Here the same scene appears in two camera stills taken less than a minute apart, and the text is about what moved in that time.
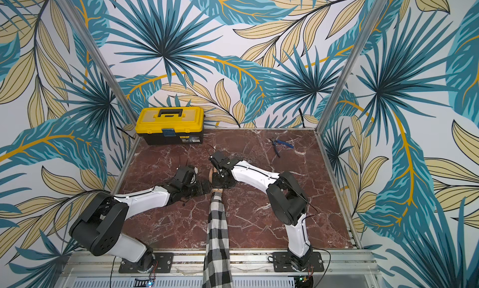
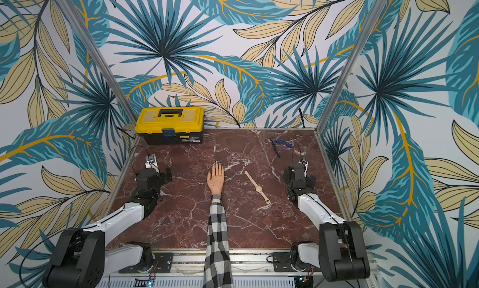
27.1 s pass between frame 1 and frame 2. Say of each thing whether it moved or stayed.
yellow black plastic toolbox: stayed
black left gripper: moved
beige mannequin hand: stayed
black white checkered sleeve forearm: stayed
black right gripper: moved
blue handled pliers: stayed
